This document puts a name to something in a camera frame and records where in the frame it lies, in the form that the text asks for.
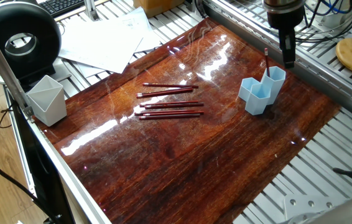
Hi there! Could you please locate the large white paper sheet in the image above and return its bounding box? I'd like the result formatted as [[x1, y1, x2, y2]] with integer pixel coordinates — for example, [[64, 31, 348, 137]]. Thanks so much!
[[58, 17, 147, 74]]

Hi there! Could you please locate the black round ring lamp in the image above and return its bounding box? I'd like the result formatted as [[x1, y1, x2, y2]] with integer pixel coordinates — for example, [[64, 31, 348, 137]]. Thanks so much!
[[0, 2, 62, 86]]

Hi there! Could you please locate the grey aluminium frame rail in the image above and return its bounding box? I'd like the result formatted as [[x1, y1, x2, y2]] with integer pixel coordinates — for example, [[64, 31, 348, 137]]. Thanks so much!
[[0, 9, 37, 122]]

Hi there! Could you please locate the small white paper sheet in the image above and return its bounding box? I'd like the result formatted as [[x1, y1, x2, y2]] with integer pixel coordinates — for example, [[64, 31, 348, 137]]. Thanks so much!
[[95, 6, 164, 54]]

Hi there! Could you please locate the small tan box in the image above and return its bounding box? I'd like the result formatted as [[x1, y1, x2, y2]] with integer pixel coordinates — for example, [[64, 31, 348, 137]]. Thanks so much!
[[132, 0, 174, 18]]

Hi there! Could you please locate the dark red pen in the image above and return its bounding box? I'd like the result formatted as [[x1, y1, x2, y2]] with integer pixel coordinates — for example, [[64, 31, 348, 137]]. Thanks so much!
[[263, 48, 271, 79], [140, 112, 205, 119], [140, 102, 205, 108], [143, 83, 199, 88], [137, 88, 195, 98], [134, 108, 204, 116]]

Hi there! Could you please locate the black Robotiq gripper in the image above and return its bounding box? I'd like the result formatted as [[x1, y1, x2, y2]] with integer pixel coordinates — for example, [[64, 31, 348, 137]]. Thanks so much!
[[264, 0, 305, 68]]

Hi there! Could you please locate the brown wood-grain board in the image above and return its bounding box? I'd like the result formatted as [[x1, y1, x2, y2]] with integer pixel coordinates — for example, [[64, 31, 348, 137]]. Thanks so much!
[[52, 17, 343, 224]]

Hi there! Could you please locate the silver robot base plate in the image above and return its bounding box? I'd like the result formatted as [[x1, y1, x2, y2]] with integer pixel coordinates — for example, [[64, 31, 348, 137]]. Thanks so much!
[[280, 194, 329, 224]]

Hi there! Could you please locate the clear plastic container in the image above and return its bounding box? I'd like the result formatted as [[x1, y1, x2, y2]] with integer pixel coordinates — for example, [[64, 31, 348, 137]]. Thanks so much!
[[303, 0, 326, 32]]

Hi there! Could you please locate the light blue hexagonal pen holder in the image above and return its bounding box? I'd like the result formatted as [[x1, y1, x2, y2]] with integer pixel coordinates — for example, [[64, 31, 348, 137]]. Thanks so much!
[[238, 67, 287, 116]]

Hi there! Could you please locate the grey pentagonal pen holder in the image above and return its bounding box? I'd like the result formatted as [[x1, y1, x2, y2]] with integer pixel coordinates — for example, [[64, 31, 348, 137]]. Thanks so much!
[[25, 75, 68, 128]]

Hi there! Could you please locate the black cable bundle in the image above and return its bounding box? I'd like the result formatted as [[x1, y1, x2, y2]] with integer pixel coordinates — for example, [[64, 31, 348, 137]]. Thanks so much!
[[297, 0, 352, 45]]

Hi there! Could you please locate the silver metal post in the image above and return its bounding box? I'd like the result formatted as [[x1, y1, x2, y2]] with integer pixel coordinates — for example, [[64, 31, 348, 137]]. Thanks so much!
[[84, 0, 100, 21]]

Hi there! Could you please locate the black keyboard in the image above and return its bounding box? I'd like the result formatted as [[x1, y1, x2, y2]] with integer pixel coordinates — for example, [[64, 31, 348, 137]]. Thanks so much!
[[36, 0, 103, 18]]

